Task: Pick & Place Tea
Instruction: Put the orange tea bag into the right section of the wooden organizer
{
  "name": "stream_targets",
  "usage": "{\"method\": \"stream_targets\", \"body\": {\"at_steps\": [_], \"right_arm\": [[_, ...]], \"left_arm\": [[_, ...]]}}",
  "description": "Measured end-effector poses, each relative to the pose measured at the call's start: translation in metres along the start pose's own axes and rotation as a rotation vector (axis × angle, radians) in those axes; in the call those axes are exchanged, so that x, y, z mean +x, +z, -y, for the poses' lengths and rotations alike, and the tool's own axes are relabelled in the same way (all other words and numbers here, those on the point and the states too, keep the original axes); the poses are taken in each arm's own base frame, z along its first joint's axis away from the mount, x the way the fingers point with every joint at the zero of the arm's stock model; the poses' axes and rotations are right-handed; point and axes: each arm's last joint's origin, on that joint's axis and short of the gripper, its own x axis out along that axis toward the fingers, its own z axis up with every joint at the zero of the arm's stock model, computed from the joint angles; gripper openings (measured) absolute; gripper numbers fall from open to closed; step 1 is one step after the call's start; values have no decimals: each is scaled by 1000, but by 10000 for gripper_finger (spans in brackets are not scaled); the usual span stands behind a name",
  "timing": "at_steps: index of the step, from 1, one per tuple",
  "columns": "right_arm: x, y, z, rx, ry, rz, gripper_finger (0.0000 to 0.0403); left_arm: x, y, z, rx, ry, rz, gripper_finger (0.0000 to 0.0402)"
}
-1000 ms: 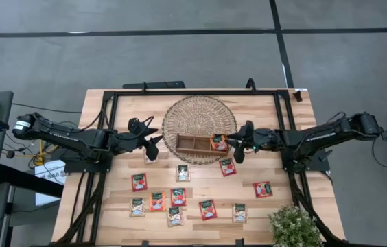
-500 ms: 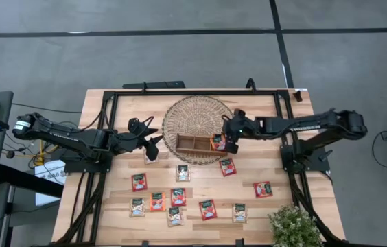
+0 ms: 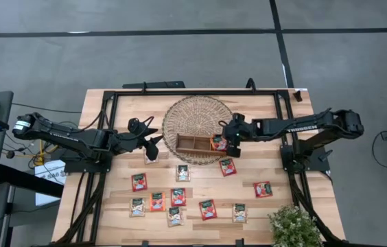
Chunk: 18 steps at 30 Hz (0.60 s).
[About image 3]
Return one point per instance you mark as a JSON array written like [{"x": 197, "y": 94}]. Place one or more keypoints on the small black clamp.
[{"x": 297, "y": 96}]

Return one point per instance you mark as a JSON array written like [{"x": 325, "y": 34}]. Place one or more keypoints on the white paper box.
[{"x": 47, "y": 175}]

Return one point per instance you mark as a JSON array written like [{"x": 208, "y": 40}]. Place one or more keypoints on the small black bracket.
[
  {"x": 239, "y": 242},
  {"x": 144, "y": 243}
]

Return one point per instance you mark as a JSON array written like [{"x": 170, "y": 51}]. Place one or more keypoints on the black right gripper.
[{"x": 241, "y": 132}]

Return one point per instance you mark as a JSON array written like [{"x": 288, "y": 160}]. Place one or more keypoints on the black diagonal beam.
[{"x": 29, "y": 180}]

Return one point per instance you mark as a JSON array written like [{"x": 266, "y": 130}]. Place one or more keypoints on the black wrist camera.
[
  {"x": 134, "y": 125},
  {"x": 238, "y": 118}
]

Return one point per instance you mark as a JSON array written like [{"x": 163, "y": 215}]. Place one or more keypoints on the black hook stand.
[{"x": 250, "y": 84}]

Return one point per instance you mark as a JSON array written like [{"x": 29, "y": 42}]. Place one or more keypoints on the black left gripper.
[{"x": 128, "y": 143}]

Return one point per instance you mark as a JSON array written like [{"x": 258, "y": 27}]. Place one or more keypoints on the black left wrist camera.
[{"x": 134, "y": 125}]

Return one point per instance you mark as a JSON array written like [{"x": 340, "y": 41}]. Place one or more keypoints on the wooden tea box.
[{"x": 193, "y": 142}]

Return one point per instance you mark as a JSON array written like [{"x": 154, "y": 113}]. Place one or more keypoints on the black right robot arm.
[{"x": 300, "y": 127}]

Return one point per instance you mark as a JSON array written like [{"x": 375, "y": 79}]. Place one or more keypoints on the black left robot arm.
[{"x": 59, "y": 133}]

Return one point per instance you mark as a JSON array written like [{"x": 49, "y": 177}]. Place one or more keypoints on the green white-flowered plant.
[{"x": 293, "y": 228}]

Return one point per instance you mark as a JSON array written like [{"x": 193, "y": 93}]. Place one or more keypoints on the round woven placemat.
[{"x": 197, "y": 113}]

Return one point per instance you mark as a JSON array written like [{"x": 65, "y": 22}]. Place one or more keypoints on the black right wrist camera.
[{"x": 238, "y": 118}]

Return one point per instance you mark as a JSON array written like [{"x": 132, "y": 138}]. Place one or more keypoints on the black table frame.
[{"x": 197, "y": 92}]

